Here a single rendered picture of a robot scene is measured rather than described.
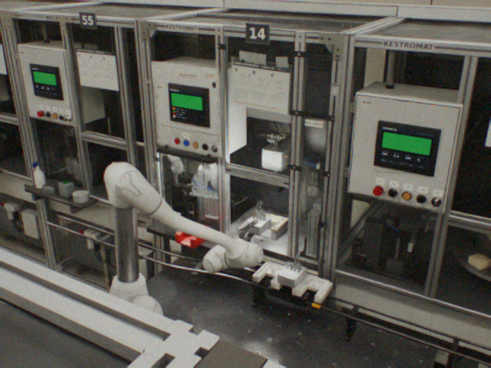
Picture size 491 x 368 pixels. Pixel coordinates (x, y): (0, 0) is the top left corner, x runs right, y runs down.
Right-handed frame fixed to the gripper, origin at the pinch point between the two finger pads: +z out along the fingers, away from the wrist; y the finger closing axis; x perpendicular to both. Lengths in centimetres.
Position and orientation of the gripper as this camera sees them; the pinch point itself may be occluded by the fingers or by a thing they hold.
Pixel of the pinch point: (253, 227)
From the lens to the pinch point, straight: 265.4
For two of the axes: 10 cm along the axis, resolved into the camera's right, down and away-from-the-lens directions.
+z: 5.1, -3.7, 7.8
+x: -8.6, -2.1, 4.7
